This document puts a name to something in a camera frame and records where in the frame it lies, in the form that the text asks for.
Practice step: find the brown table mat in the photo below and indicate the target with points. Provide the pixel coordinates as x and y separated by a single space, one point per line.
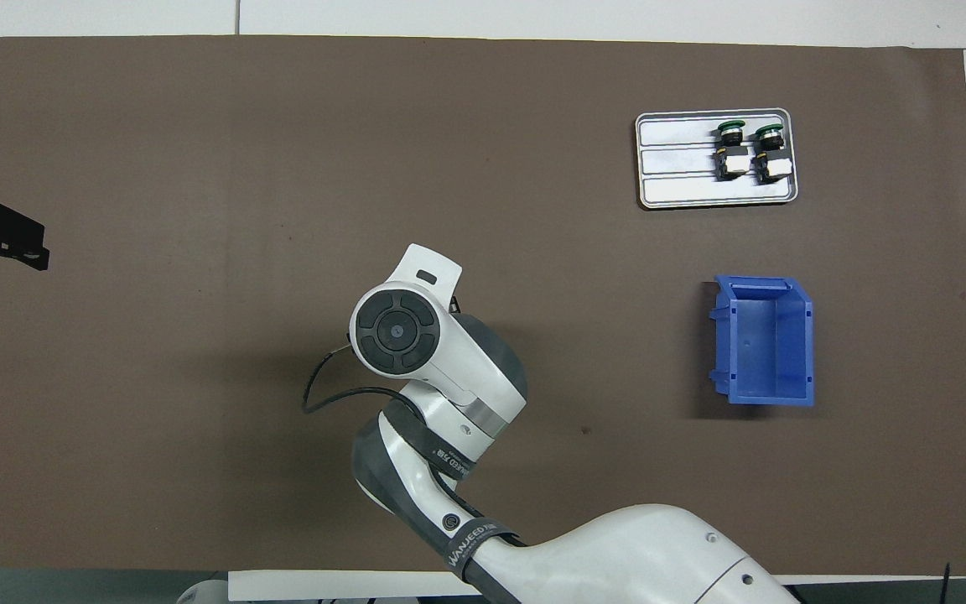
198 470

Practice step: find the grey metal tray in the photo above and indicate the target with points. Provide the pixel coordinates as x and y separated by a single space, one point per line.
676 159

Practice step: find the blue plastic storage bin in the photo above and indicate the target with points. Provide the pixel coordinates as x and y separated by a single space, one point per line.
772 352

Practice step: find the green push button switch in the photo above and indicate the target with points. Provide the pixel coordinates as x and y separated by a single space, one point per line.
772 159
731 155

